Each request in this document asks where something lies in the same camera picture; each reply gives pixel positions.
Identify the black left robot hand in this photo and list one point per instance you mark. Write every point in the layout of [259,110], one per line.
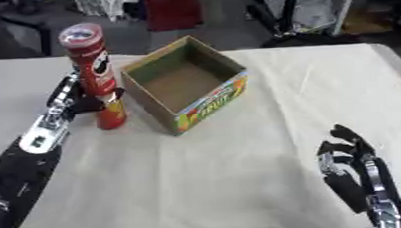
[87,104]

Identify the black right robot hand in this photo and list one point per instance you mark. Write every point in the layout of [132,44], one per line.
[347,186]

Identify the red cylindrical chip can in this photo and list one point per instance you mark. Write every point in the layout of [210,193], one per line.
[95,72]

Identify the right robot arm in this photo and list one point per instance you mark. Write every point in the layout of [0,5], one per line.
[389,220]

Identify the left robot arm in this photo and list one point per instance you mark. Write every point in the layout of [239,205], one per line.
[22,176]

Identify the open cardboard box green inside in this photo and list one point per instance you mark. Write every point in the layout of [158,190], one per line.
[176,84]

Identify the white hanging cloth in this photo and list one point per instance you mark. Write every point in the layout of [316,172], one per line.
[107,3]

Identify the black chair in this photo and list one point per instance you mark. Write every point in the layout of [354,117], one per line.
[7,28]

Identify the red fabric object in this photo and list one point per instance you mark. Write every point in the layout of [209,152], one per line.
[173,8]

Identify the white plastic bag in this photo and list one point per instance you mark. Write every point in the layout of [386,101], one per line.
[314,11]

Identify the white metal frame rack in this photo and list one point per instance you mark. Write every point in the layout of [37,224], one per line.
[348,3]

